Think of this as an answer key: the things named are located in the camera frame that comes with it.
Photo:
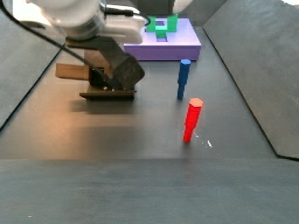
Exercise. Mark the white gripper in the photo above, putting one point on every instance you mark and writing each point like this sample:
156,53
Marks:
125,28

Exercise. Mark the brown T-shaped block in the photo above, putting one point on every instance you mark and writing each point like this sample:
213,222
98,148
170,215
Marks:
81,72

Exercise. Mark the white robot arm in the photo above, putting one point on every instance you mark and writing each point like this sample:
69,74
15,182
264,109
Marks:
83,19

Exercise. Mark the black angle fixture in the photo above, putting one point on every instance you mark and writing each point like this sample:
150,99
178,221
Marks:
99,90

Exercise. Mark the green U-shaped block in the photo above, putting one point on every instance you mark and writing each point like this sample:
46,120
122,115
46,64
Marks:
161,27

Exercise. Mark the purple base block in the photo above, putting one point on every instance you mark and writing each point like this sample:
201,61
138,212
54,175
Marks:
181,45

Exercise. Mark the blue hexagonal peg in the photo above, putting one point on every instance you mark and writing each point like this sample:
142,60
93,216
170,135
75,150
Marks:
184,76

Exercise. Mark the red hexagonal peg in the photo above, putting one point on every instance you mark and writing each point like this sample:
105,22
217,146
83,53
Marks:
192,118

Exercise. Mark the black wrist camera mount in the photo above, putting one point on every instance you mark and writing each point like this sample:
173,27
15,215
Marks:
128,72

